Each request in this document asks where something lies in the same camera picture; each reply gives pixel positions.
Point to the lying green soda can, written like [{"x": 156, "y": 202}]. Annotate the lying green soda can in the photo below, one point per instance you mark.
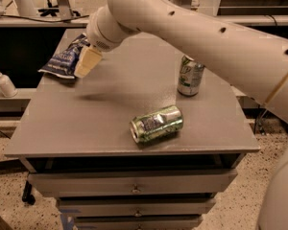
[{"x": 160, "y": 123}]

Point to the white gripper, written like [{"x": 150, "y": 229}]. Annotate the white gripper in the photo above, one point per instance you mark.
[{"x": 96, "y": 36}]

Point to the cabinet drawer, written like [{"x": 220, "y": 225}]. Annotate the cabinet drawer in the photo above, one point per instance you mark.
[
  {"x": 142, "y": 223},
  {"x": 146, "y": 205},
  {"x": 135, "y": 183}
]

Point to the bottom cabinet drawer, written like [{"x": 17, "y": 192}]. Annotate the bottom cabinet drawer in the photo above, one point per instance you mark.
[{"x": 142, "y": 223}]

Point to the grey metal shelf rail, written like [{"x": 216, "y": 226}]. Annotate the grey metal shelf rail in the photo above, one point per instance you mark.
[{"x": 81, "y": 22}]

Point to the white pump bottle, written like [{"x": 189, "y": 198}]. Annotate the white pump bottle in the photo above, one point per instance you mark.
[{"x": 7, "y": 88}]

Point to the middle cabinet drawer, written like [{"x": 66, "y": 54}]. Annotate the middle cabinet drawer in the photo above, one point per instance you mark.
[{"x": 146, "y": 205}]

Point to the upright green soda can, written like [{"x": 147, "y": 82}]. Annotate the upright green soda can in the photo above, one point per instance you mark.
[{"x": 190, "y": 76}]

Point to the blue chip bag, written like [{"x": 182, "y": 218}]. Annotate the blue chip bag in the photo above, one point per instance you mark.
[{"x": 63, "y": 64}]

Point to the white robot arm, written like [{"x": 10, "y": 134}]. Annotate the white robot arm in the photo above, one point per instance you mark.
[{"x": 254, "y": 62}]

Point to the grey drawer cabinet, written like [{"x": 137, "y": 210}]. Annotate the grey drawer cabinet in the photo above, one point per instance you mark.
[{"x": 83, "y": 126}]

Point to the top cabinet drawer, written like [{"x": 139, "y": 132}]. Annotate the top cabinet drawer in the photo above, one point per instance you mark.
[{"x": 135, "y": 183}]

